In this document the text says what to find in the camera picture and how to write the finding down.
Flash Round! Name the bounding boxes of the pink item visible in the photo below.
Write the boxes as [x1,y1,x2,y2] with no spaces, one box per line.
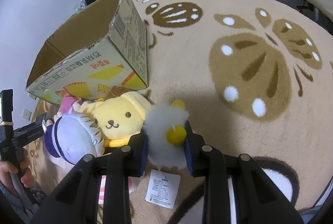
[98,175,142,205]

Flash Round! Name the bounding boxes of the lavender-haired plush doll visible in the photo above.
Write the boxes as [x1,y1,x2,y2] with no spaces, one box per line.
[44,112,104,165]

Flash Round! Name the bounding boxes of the yellow dog plush toy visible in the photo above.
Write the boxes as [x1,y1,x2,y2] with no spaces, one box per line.
[80,86,151,148]

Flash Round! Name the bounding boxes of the white fluffy plush toy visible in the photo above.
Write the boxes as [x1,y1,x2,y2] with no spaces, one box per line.
[143,100,189,169]

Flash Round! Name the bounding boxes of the person's left hand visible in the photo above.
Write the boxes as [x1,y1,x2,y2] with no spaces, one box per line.
[0,148,35,198]

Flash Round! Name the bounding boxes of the pink bear plush toy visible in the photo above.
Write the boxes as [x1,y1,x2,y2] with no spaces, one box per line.
[54,95,83,122]

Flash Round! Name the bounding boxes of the beige patterned carpet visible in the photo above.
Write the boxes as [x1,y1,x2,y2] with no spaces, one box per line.
[28,0,332,223]

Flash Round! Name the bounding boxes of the open cardboard box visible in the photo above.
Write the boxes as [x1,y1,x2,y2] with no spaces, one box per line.
[25,0,148,104]

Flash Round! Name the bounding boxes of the wall socket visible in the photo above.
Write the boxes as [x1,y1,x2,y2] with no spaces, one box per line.
[22,109,32,121]

